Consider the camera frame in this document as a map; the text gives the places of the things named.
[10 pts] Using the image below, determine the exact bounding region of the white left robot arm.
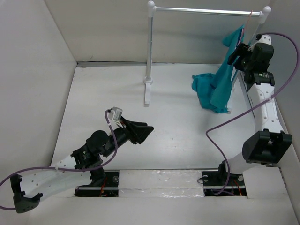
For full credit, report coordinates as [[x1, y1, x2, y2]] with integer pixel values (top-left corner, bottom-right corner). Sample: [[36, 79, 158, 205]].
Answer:
[[9, 118, 154, 213]]

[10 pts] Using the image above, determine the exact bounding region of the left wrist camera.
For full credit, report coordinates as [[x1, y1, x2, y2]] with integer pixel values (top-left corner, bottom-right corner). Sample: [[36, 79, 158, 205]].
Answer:
[[108, 106, 123, 126]]

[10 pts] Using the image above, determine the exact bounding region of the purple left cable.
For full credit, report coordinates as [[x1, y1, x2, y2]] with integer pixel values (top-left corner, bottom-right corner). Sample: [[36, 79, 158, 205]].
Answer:
[[0, 109, 118, 210]]

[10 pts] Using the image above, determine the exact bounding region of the white clothes rack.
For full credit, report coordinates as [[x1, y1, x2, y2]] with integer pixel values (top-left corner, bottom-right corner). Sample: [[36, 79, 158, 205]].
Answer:
[[143, 1, 272, 114]]

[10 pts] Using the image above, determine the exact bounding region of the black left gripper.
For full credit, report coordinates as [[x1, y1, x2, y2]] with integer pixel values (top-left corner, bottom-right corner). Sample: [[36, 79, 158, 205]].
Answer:
[[103, 116, 153, 157]]

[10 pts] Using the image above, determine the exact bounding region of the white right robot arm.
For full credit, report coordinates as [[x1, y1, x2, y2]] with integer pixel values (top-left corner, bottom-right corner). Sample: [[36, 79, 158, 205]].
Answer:
[[216, 42, 293, 184]]

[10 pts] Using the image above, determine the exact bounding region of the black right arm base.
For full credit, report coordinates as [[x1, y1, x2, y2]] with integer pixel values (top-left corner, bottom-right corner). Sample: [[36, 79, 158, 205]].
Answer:
[[197, 161, 247, 197]]

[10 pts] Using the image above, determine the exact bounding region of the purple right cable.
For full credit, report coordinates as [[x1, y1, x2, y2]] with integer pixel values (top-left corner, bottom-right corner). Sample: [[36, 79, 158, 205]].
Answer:
[[205, 32, 300, 195]]

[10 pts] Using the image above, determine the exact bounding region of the pink wire hanger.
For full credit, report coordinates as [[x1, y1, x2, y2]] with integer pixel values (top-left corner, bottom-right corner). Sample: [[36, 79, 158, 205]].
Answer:
[[239, 10, 253, 43]]

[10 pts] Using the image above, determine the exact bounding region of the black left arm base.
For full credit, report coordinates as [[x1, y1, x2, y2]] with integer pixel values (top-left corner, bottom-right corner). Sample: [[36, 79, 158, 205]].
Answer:
[[74, 170, 120, 198]]

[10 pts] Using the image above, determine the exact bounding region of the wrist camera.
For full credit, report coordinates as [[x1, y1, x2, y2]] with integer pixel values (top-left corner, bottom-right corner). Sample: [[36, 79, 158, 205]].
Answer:
[[108, 106, 123, 126], [248, 34, 271, 52]]

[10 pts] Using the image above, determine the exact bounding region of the teal t shirt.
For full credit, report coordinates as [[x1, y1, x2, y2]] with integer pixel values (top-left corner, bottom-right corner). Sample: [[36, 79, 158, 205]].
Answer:
[[191, 25, 244, 113]]

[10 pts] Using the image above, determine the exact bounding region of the purple cable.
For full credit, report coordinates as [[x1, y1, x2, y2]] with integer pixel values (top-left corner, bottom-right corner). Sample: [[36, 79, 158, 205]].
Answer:
[[205, 32, 300, 195], [0, 109, 118, 210]]

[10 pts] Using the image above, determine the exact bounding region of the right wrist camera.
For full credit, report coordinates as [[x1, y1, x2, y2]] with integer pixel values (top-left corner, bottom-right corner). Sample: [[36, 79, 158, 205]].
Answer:
[[248, 34, 271, 52]]

